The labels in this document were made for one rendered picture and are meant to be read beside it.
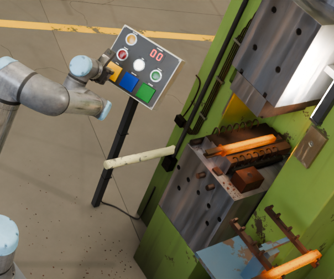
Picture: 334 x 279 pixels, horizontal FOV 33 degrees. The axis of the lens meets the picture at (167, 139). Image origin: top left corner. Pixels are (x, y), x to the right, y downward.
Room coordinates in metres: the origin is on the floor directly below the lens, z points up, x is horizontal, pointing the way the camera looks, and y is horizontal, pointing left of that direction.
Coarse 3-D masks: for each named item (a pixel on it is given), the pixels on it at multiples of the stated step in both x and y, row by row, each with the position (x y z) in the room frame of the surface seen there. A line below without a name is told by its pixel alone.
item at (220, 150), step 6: (252, 138) 2.26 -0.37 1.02; (258, 138) 2.28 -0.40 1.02; (264, 138) 2.30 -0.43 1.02; (270, 138) 2.32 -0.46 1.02; (228, 144) 2.14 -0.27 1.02; (234, 144) 2.16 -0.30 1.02; (240, 144) 2.17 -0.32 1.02; (246, 144) 2.19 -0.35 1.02; (252, 144) 2.22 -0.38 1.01; (258, 144) 2.26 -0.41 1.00; (210, 150) 2.04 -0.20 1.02; (216, 150) 2.05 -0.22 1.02; (222, 150) 2.07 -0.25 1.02; (228, 150) 2.10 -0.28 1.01; (234, 150) 2.13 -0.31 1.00; (210, 156) 2.03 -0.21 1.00; (222, 156) 2.07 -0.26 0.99
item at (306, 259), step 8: (304, 256) 1.63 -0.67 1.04; (312, 256) 1.65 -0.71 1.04; (320, 256) 1.67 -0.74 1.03; (288, 264) 1.55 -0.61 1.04; (296, 264) 1.57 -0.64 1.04; (304, 264) 1.60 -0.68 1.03; (264, 272) 1.45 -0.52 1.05; (272, 272) 1.48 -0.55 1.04; (280, 272) 1.50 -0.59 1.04; (288, 272) 1.53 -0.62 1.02
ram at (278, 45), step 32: (288, 0) 2.13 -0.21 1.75; (320, 0) 2.24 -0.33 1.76; (256, 32) 2.18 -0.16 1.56; (288, 32) 2.09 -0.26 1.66; (320, 32) 2.03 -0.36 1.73; (256, 64) 2.13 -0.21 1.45; (288, 64) 2.04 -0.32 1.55; (320, 64) 2.12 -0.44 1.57; (288, 96) 2.05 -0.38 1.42; (320, 96) 2.23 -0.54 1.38
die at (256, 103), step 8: (240, 72) 2.17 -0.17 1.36; (240, 80) 2.15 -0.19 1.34; (232, 88) 2.17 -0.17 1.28; (240, 88) 2.14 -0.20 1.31; (248, 88) 2.12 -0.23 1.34; (240, 96) 2.13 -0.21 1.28; (248, 96) 2.10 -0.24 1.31; (256, 96) 2.08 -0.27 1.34; (264, 96) 2.07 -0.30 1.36; (248, 104) 2.09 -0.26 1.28; (256, 104) 2.07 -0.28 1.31; (264, 104) 2.05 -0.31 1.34; (296, 104) 2.22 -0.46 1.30; (304, 104) 2.27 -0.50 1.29; (312, 104) 2.32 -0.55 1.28; (256, 112) 2.06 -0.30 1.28; (264, 112) 2.07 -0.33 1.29; (272, 112) 2.11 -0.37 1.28
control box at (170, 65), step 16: (128, 32) 2.42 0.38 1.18; (112, 48) 2.38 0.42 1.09; (128, 48) 2.38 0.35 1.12; (144, 48) 2.38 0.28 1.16; (160, 48) 2.38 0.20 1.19; (128, 64) 2.34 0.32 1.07; (144, 64) 2.34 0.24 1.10; (160, 64) 2.34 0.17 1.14; (176, 64) 2.34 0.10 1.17; (144, 80) 2.29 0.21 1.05; (160, 80) 2.30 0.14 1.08; (160, 96) 2.26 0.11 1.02
